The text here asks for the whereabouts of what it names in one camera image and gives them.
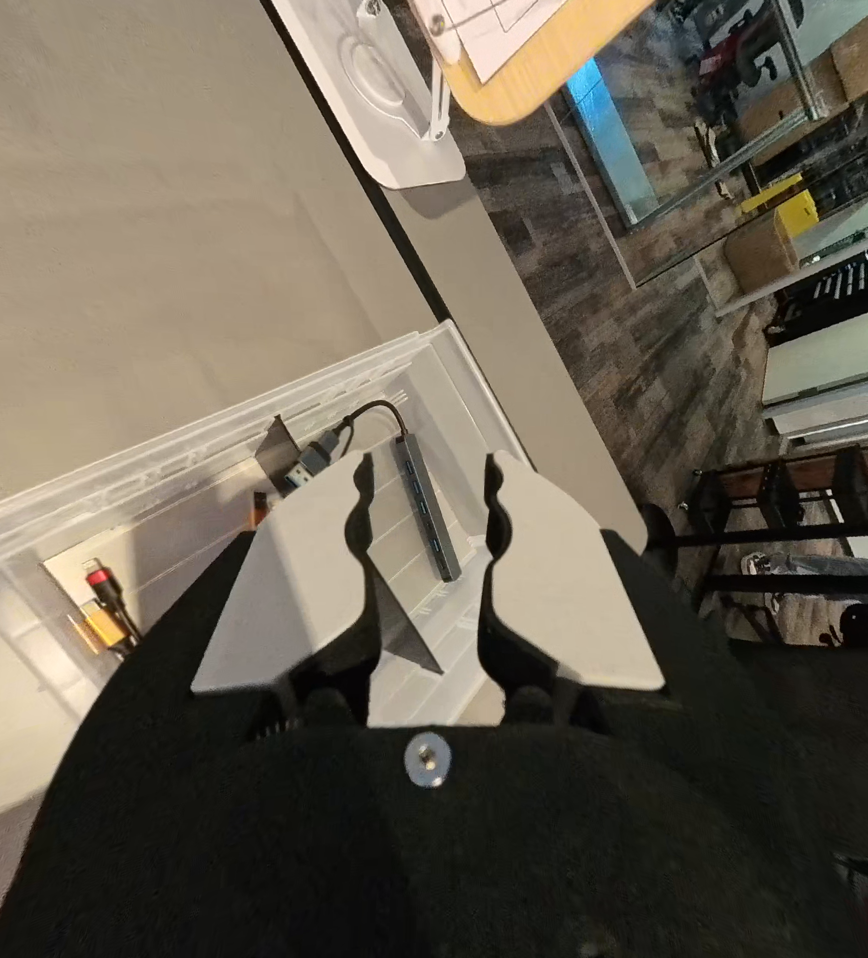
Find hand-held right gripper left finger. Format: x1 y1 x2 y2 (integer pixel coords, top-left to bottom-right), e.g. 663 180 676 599
191 451 384 725

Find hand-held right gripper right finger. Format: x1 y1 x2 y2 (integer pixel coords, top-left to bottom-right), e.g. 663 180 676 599
477 450 665 719

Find grey usb hub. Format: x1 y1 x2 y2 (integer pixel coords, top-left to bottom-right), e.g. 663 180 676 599
283 400 464 584

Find clear plastic storage bin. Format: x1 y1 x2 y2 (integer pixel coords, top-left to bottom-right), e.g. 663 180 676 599
0 320 534 728

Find dark divider plate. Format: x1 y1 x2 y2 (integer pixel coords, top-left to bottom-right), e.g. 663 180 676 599
254 415 447 676

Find black metal rack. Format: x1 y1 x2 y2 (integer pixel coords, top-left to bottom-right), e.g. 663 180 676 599
690 445 868 600

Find white cabinet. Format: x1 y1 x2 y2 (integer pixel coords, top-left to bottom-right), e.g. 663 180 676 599
759 301 868 441

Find black equipment shelf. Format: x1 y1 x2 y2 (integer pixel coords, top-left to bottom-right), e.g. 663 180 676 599
765 238 868 347

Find yellow box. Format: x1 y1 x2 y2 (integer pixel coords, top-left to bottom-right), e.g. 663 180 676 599
739 174 819 242

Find white lamp base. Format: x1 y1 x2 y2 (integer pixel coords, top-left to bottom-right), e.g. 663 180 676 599
269 0 469 190

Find round wooden table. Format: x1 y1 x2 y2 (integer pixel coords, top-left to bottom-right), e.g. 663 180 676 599
441 0 655 127

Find white paper sheets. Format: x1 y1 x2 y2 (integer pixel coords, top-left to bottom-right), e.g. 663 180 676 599
434 0 579 85

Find black office chair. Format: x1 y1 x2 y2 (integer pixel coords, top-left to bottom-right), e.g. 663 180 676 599
692 0 781 98

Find red plug black cable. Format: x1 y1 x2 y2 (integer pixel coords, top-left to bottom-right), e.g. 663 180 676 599
83 566 143 645

